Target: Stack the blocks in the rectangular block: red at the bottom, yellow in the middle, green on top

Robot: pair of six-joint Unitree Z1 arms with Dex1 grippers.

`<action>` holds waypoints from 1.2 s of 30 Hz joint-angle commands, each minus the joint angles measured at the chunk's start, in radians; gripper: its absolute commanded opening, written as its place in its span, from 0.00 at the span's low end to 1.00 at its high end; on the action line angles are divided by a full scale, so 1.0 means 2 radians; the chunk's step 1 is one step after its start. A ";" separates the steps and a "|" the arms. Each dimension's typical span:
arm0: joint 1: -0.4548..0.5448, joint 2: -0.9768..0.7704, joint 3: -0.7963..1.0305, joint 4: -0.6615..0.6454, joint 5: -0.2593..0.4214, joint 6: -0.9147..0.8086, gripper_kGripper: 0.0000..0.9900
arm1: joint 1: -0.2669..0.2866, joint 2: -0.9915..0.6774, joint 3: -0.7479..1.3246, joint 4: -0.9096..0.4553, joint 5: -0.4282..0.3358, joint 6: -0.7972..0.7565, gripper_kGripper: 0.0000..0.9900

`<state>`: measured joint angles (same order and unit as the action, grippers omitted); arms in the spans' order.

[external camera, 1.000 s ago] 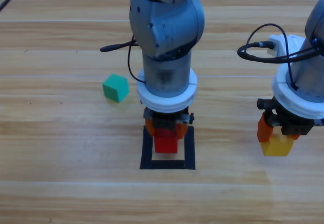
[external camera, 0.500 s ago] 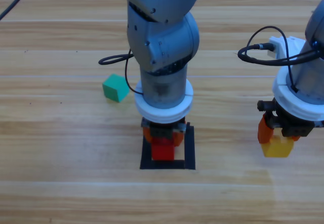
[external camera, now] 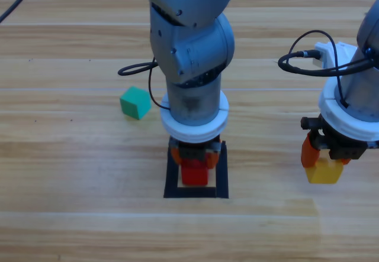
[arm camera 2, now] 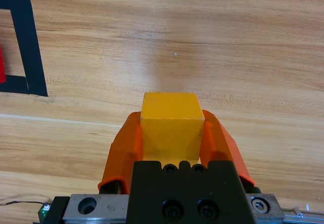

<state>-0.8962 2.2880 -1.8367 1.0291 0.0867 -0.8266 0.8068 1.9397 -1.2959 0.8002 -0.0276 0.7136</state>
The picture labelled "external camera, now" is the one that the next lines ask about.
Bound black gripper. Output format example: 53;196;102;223
300;115;368;169
170;137;223;170

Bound yellow wooden cube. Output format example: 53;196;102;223
305;157;344;185

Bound red wooden cube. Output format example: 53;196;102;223
181;158;210;186

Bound green wooden cube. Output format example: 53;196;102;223
119;86;152;121

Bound black tape square outline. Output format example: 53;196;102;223
163;140;230;200

